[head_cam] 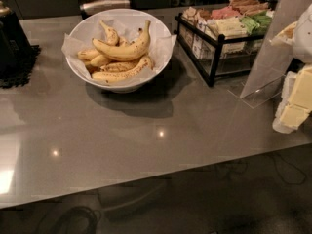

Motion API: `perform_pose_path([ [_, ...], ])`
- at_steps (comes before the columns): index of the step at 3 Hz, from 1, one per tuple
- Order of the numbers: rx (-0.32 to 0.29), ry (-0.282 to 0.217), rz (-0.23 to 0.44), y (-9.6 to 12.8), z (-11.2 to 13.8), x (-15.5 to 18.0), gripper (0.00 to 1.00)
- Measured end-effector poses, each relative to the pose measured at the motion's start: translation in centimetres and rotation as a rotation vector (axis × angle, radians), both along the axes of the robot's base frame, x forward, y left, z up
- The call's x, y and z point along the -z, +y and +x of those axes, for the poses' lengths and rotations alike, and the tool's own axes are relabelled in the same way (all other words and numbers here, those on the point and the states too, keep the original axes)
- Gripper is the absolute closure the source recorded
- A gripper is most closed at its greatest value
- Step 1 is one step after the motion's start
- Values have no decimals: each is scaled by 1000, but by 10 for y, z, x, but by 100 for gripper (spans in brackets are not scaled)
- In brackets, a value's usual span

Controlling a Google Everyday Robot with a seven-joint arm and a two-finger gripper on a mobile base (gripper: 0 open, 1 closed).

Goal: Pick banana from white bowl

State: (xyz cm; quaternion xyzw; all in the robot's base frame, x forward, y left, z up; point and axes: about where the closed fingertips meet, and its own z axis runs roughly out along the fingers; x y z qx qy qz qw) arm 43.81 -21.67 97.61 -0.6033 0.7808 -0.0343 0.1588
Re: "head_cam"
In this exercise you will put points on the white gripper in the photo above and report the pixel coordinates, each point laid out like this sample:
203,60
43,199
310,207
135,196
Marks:
304,36

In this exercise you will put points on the large top banana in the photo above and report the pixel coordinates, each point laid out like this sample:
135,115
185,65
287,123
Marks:
126,53

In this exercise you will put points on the front spotted banana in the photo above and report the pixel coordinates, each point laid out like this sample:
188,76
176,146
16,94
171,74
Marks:
111,77

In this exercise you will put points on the spotted banana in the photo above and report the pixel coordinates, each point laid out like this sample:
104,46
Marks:
119,66
111,77

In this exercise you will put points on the white bowl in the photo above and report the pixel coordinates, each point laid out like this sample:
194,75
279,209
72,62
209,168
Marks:
126,22

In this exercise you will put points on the white paper bowl liner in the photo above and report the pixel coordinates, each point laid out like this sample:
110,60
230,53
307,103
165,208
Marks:
119,50

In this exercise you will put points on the center spotted banana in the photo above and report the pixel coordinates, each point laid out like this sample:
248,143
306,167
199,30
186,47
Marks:
119,66

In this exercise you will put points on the small upright banana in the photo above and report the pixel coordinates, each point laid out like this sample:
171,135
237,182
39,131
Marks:
112,37

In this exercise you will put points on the middle left banana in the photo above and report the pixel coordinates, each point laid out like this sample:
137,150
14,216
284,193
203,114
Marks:
100,61

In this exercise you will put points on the left short banana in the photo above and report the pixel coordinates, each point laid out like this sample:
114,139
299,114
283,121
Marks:
88,54

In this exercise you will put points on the clear acrylic sign holder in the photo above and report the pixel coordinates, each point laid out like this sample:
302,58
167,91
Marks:
271,63

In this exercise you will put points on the green tea packets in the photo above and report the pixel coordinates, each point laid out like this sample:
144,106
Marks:
256,24

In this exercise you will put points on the cream tea packets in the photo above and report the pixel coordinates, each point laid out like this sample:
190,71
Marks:
231,28

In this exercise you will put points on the pink tea packets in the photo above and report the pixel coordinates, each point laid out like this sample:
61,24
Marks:
224,13

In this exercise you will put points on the silver metal container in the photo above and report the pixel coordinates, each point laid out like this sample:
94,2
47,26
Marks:
92,7

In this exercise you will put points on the black coffee appliance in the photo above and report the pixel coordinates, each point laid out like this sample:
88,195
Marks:
15,50

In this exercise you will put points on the black wire tea rack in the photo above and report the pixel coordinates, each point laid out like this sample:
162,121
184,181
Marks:
216,55

